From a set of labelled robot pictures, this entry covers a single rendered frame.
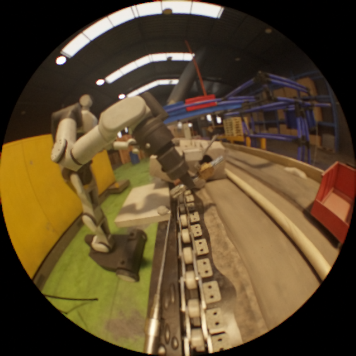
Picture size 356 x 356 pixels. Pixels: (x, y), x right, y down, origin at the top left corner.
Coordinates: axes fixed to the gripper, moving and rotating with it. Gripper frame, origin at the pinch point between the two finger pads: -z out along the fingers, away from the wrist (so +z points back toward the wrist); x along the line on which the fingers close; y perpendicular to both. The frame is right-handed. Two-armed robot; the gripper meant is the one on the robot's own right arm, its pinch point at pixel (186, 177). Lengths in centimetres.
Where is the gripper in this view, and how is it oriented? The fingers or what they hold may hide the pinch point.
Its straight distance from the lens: 32.7
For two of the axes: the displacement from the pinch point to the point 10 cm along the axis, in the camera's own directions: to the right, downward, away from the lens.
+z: -6.0, -7.4, -3.0
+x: -0.3, -3.5, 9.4
